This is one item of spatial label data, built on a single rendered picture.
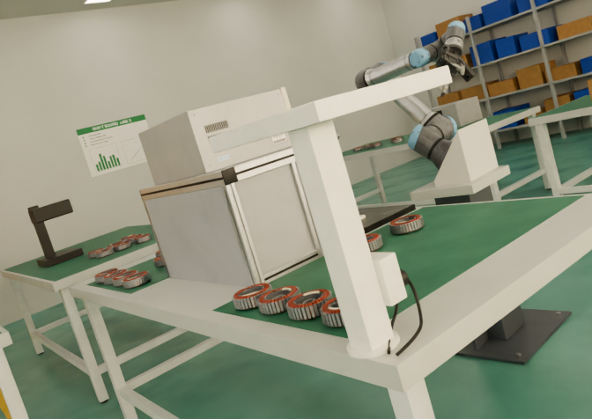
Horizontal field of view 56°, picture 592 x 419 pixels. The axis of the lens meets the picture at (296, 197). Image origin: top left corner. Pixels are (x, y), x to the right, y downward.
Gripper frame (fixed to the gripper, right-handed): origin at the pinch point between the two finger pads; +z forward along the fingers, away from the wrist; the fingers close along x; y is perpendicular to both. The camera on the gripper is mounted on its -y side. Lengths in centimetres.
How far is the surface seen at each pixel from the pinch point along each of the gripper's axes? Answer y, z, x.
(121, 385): 76, 122, -150
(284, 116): 68, 106, 74
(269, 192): 57, 78, 1
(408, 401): 29, 140, 56
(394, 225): 16, 73, 4
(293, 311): 47, 122, 31
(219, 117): 80, 59, 1
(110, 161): 192, -171, -496
